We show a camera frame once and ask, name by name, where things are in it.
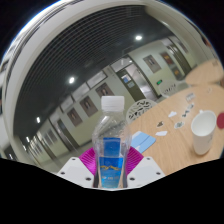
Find white lattice-back plastic chair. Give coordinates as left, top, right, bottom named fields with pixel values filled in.
left=159, top=79, right=188, bottom=98
left=125, top=98, right=158, bottom=125

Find dark framed door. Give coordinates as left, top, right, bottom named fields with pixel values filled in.
left=116, top=63, right=158, bottom=102

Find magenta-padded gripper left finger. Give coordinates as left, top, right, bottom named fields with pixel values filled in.
left=56, top=147, right=98, bottom=189

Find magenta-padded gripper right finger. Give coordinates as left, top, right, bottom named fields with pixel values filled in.
left=125, top=146, right=166, bottom=189

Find light blue booklet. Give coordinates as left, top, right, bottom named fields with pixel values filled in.
left=129, top=130, right=157, bottom=154

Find white cup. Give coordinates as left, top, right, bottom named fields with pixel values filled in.
left=190, top=109, right=218, bottom=156

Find flat round red coaster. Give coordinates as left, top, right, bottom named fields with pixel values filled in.
left=216, top=112, right=224, bottom=130

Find clear water bottle blue label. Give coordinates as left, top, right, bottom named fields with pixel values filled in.
left=92, top=95, right=132, bottom=190

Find framed wall pictures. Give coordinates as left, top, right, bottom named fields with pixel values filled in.
left=43, top=49, right=178, bottom=141

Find round ceiling lights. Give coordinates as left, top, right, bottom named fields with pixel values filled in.
left=24, top=33, right=144, bottom=144

